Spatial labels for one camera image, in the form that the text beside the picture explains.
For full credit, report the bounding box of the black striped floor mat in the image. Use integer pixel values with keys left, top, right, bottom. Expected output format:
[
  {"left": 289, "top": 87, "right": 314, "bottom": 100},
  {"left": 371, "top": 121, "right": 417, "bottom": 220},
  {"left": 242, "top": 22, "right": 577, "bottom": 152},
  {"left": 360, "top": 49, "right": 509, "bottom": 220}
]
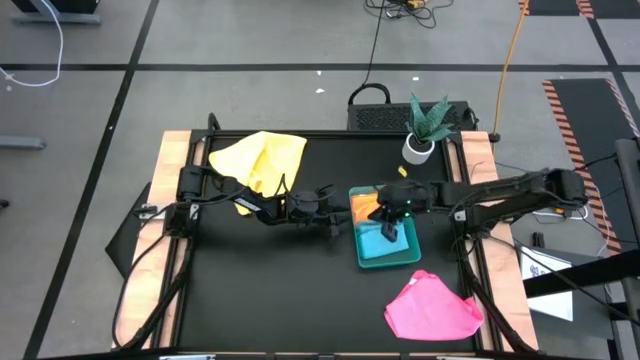
[{"left": 542, "top": 78, "right": 640, "bottom": 256}]

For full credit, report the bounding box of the orange microfiber towel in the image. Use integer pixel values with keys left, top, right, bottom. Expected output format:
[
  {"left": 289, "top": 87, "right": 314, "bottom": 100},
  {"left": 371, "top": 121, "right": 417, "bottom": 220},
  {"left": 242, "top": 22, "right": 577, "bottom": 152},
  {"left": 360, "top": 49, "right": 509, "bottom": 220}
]
[{"left": 351, "top": 192, "right": 384, "bottom": 226}]

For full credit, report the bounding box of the wooden table side board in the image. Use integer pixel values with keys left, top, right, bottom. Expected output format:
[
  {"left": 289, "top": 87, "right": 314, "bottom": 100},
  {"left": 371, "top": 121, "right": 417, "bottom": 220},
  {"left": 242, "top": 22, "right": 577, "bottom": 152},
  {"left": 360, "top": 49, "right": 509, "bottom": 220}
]
[
  {"left": 113, "top": 130, "right": 194, "bottom": 349},
  {"left": 459, "top": 130, "right": 539, "bottom": 351}
]

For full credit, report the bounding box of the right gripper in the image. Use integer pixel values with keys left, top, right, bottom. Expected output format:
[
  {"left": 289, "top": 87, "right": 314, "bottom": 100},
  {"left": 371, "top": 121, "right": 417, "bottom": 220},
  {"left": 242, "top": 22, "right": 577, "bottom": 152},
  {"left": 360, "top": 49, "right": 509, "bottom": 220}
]
[{"left": 374, "top": 182, "right": 434, "bottom": 244}]

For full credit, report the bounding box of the black floor cable bundle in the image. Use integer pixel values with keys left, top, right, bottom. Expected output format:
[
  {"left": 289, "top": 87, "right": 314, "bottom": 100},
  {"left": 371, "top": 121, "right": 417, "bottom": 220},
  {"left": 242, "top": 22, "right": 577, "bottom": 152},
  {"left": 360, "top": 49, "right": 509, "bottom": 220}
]
[{"left": 364, "top": 0, "right": 454, "bottom": 29}]

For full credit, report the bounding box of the white paper sheet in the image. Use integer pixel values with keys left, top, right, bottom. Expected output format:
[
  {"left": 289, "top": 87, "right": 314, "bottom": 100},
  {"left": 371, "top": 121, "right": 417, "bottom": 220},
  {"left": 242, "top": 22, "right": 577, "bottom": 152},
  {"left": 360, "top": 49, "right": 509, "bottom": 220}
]
[{"left": 519, "top": 247, "right": 575, "bottom": 322}]

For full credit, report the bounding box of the black computer case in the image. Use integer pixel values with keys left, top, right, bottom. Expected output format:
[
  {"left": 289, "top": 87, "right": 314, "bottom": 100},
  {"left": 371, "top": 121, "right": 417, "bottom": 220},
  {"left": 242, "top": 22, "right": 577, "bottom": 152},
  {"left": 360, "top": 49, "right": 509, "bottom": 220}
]
[{"left": 347, "top": 101, "right": 474, "bottom": 132}]

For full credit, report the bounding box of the pink microfiber towel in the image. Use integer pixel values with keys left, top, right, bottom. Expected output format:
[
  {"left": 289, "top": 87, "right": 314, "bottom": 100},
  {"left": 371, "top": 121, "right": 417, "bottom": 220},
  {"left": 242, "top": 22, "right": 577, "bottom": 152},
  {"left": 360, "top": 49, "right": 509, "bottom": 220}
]
[{"left": 383, "top": 269, "right": 485, "bottom": 342}]

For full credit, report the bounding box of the teal translucent plastic bin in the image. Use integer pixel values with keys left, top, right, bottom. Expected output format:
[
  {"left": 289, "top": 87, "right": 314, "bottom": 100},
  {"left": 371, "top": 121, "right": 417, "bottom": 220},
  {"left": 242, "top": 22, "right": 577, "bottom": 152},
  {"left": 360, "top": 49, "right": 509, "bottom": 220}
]
[{"left": 348, "top": 184, "right": 422, "bottom": 270}]

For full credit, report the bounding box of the green snake plant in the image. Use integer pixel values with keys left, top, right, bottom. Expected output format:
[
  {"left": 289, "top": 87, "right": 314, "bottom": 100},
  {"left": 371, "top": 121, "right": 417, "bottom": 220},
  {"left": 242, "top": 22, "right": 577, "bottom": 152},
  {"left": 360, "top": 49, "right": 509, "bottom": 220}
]
[{"left": 405, "top": 93, "right": 455, "bottom": 146}]

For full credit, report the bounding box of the yellow microfiber towel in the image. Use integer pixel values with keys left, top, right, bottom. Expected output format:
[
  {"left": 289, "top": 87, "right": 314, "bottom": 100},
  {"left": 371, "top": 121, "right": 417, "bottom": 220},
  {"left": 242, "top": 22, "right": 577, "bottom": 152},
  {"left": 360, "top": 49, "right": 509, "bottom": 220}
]
[{"left": 208, "top": 130, "right": 308, "bottom": 216}]

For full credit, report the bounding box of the white floor cable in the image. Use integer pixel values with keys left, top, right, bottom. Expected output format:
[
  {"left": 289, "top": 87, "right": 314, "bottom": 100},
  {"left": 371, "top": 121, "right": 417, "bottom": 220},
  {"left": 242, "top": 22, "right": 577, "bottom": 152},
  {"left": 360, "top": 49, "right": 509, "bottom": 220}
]
[{"left": 0, "top": 0, "right": 64, "bottom": 89}]

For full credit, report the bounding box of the white round plant pot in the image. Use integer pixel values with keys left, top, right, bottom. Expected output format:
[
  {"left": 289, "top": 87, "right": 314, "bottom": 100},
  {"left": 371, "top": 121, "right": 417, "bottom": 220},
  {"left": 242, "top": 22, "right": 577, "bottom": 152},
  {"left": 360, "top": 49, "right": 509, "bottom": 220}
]
[{"left": 401, "top": 132, "right": 436, "bottom": 166}]

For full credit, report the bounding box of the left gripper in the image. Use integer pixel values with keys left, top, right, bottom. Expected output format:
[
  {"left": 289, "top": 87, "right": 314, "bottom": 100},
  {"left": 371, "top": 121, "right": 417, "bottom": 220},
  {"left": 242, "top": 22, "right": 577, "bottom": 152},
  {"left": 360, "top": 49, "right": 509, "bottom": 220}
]
[{"left": 288, "top": 187, "right": 352, "bottom": 237}]

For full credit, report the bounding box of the yellow hanging cable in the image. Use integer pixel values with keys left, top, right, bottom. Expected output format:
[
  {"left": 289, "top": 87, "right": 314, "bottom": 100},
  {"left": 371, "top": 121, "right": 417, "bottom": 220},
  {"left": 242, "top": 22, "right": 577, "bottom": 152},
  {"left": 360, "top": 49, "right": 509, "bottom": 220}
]
[{"left": 492, "top": 0, "right": 530, "bottom": 142}]

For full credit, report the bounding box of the blue microfiber towel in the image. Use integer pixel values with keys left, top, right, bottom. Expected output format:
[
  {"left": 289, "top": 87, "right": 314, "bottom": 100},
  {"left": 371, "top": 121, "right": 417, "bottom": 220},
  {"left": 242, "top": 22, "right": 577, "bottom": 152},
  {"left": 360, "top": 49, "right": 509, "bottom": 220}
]
[{"left": 358, "top": 222, "right": 410, "bottom": 260}]

